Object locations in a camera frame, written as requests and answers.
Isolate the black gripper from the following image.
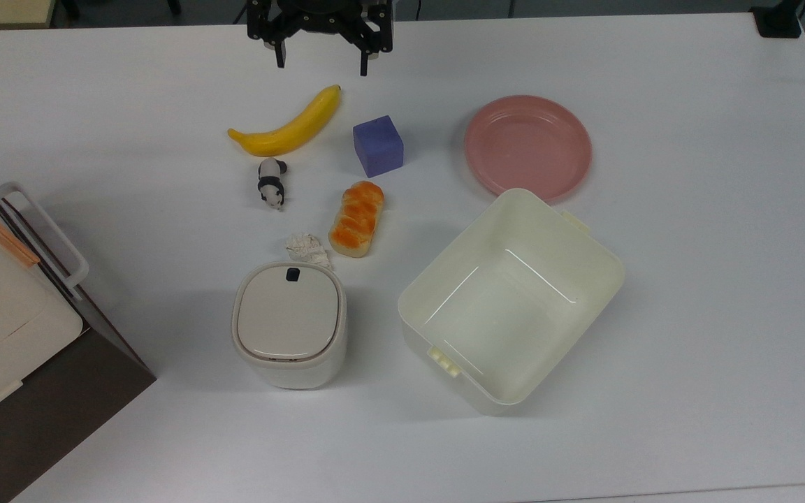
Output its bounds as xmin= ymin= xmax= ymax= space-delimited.
xmin=247 ymin=0 xmax=394 ymax=77

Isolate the braided orange bread loaf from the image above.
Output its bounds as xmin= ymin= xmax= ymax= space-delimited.
xmin=328 ymin=181 xmax=385 ymax=258

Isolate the pink plate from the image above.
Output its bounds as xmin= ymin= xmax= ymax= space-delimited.
xmin=464 ymin=95 xmax=593 ymax=203

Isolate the yellow banana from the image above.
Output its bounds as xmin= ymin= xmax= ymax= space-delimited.
xmin=227 ymin=85 xmax=342 ymax=157

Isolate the purple cube block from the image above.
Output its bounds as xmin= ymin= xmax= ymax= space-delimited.
xmin=353 ymin=115 xmax=405 ymax=178

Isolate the black white panda toy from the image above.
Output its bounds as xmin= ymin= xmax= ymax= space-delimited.
xmin=257 ymin=158 xmax=289 ymax=211

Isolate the crumpled white paper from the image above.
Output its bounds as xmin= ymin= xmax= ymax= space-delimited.
xmin=286 ymin=233 xmax=333 ymax=270

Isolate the white lidded trash can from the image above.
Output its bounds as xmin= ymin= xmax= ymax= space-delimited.
xmin=231 ymin=261 xmax=348 ymax=390

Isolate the cream plastic storage bin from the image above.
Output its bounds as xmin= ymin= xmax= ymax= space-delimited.
xmin=398 ymin=188 xmax=625 ymax=416

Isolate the white cabinet door handle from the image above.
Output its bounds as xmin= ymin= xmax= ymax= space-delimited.
xmin=0 ymin=182 xmax=89 ymax=291

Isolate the copper cabinet handle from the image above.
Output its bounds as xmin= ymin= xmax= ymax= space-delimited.
xmin=0 ymin=205 xmax=41 ymax=268

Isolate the black table clamp mount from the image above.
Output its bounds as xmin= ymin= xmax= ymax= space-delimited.
xmin=750 ymin=0 xmax=804 ymax=39

